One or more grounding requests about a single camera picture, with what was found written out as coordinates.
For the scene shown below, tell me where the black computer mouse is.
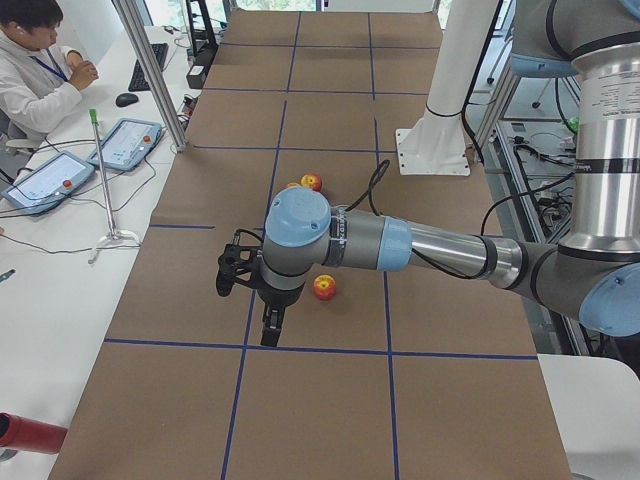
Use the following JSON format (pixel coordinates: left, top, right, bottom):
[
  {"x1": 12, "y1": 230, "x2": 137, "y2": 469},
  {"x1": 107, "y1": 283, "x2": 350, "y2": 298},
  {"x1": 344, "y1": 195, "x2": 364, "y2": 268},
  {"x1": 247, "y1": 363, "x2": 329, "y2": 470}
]
[{"x1": 115, "y1": 92, "x2": 139, "y2": 108}]

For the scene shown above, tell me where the far blue teach pendant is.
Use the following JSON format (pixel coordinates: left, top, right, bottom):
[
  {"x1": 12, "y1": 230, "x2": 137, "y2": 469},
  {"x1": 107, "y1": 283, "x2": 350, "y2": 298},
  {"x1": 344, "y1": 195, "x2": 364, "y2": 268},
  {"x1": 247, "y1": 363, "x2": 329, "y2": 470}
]
[{"x1": 99, "y1": 118, "x2": 162, "y2": 172}]

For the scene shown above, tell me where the red yellow apple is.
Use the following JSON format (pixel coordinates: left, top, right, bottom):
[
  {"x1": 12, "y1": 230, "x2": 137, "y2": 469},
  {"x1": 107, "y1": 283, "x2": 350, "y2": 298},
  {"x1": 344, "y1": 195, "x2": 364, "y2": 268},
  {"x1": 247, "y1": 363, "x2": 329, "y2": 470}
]
[
  {"x1": 312, "y1": 274, "x2": 337, "y2": 301},
  {"x1": 300, "y1": 173, "x2": 323, "y2": 192}
]

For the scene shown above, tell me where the aluminium frame post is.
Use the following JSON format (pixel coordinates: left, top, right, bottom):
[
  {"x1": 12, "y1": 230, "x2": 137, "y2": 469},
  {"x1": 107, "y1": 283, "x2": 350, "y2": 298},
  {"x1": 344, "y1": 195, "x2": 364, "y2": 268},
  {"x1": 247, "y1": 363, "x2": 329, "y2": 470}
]
[{"x1": 113, "y1": 0, "x2": 187, "y2": 152}]

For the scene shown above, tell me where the black box on table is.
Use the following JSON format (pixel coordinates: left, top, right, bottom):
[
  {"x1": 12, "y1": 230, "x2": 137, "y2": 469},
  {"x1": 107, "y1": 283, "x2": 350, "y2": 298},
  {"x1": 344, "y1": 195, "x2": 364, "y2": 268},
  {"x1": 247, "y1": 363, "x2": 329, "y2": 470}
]
[{"x1": 186, "y1": 65, "x2": 208, "y2": 90}]

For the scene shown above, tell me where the blue teach pendant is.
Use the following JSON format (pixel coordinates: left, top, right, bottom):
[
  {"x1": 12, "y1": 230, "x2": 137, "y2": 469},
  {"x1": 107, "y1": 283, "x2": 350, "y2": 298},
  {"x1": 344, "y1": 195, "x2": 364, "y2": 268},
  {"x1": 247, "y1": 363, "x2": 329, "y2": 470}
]
[
  {"x1": 1, "y1": 151, "x2": 95, "y2": 215},
  {"x1": 99, "y1": 118, "x2": 162, "y2": 172}
]

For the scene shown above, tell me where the blue tape crosswise line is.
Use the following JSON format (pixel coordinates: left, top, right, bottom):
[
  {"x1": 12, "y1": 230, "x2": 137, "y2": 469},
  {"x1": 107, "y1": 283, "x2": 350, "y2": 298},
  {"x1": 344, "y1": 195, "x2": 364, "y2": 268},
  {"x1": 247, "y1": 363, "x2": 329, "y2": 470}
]
[{"x1": 103, "y1": 337, "x2": 538, "y2": 361}]

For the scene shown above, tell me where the silver stand with green tip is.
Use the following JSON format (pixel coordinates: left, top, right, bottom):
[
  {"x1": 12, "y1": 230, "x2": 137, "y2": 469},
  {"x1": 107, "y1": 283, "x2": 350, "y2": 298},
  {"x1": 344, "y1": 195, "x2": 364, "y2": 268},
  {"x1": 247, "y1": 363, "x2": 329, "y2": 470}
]
[{"x1": 88, "y1": 108, "x2": 141, "y2": 265}]

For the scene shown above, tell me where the person in white hoodie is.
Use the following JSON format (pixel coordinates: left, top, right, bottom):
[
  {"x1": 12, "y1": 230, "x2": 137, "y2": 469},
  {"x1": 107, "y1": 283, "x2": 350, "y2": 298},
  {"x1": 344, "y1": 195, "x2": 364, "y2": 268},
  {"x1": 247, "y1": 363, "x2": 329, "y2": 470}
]
[{"x1": 1, "y1": 0, "x2": 99, "y2": 140}]

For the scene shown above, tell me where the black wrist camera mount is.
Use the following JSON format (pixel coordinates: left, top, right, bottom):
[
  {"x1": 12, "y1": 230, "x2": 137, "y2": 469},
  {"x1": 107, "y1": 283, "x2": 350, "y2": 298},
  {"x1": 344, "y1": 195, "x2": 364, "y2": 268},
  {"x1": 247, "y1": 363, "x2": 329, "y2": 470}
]
[{"x1": 216, "y1": 228, "x2": 263, "y2": 297}]

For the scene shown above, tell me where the red yellow apple far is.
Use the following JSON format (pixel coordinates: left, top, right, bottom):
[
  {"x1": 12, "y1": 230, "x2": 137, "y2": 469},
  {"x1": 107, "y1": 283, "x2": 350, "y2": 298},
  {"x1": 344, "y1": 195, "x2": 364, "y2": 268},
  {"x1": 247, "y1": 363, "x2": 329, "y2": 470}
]
[{"x1": 300, "y1": 173, "x2": 323, "y2": 192}]

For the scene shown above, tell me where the red yellow apple near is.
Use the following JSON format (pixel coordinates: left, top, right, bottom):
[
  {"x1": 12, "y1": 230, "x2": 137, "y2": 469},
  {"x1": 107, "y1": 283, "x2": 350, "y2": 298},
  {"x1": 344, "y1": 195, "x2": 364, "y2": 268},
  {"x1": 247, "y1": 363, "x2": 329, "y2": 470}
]
[{"x1": 312, "y1": 274, "x2": 337, "y2": 301}]

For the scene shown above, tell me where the near blue teach pendant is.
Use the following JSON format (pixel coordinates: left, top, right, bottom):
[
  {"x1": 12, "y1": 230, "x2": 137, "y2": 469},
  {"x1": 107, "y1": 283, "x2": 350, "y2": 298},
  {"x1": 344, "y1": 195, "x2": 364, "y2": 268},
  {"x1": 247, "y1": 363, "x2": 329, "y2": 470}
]
[{"x1": 1, "y1": 151, "x2": 95, "y2": 215}]

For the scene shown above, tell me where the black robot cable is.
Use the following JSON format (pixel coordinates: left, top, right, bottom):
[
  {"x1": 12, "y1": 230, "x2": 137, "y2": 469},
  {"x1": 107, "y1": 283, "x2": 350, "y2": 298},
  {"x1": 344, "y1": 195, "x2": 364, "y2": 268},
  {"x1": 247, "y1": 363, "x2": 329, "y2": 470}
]
[{"x1": 346, "y1": 159, "x2": 391, "y2": 217}]

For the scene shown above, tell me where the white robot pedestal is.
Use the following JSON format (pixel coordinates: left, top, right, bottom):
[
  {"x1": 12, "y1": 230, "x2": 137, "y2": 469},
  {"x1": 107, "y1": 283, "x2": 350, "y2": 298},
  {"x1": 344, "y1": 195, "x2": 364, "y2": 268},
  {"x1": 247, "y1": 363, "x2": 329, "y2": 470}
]
[{"x1": 396, "y1": 0, "x2": 501, "y2": 176}]

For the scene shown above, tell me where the blue tape lengthwise line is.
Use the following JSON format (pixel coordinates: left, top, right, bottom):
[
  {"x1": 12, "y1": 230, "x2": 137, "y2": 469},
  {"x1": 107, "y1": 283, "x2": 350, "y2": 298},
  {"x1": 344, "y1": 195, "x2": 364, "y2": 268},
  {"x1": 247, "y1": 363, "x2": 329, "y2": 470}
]
[{"x1": 219, "y1": 99, "x2": 288, "y2": 480}]

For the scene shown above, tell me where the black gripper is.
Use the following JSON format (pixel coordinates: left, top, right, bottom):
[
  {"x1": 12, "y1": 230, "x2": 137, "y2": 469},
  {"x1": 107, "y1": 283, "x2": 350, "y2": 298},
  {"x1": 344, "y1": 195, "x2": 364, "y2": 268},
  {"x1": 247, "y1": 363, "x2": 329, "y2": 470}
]
[{"x1": 258, "y1": 287, "x2": 301, "y2": 347}]

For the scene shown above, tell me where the red cylinder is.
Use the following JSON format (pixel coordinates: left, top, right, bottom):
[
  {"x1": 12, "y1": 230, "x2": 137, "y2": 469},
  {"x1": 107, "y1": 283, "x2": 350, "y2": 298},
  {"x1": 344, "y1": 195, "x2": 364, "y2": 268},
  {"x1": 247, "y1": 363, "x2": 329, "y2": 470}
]
[{"x1": 1, "y1": 412, "x2": 68, "y2": 454}]

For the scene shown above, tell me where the black keyboard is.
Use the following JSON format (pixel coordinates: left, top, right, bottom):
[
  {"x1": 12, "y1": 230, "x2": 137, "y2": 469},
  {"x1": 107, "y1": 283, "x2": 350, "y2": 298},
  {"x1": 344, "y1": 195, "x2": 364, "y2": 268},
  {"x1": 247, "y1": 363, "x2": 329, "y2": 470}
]
[{"x1": 127, "y1": 42, "x2": 170, "y2": 93}]

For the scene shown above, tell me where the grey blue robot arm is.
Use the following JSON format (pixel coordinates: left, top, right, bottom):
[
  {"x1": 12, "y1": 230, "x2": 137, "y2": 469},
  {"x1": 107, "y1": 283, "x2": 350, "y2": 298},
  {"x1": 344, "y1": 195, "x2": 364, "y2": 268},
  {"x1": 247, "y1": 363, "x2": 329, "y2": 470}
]
[{"x1": 259, "y1": 1, "x2": 639, "y2": 346}]

